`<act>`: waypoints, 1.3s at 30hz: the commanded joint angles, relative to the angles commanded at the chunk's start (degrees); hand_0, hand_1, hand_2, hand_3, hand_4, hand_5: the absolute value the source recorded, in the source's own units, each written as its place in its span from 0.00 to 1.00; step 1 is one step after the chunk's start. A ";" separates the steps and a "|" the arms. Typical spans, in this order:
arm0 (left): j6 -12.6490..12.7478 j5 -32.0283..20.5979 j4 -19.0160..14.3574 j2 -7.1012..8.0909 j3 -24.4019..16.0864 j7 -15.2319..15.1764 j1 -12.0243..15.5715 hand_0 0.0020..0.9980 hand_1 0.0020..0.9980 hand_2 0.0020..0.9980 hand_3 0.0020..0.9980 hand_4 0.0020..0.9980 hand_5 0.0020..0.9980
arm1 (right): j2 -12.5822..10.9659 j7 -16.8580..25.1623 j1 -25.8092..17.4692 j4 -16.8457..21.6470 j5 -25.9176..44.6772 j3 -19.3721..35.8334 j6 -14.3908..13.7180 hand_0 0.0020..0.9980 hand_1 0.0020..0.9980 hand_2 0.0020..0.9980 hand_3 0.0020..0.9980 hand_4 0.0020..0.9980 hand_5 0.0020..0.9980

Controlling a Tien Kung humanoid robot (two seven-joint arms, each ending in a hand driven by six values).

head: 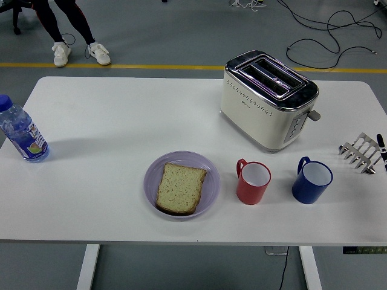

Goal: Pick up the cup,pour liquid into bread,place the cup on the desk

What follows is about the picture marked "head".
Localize plastic bottle blue cap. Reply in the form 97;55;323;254
0;94;50;164

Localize cream and chrome toaster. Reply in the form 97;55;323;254
220;50;322;154

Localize black office chair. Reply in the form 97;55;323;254
0;0;39;36

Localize white table leg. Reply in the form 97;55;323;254
75;243;101;290
299;246;323;290

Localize blue cup with handle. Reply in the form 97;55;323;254
291;156;334;205

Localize yellow floor tape line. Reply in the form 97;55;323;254
0;62;387;74

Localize metal toast rack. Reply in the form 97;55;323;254
337;132;382;175

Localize black table control panel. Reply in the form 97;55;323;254
342;246;387;255

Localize black floor cable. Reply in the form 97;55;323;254
276;0;387;70

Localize person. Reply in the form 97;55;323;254
32;0;112;68

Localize thin black hanging cable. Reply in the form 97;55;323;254
278;246;290;290

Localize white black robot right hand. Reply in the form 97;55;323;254
376;134;387;173

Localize purple plate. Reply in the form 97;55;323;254
143;150;221;222

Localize white floor cables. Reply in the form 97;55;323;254
228;0;267;13

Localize slice of bread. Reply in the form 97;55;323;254
155;162;208;216

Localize red cup with handle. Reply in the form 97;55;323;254
235;158;272;206

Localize grey box under table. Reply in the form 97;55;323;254
265;246;290;256

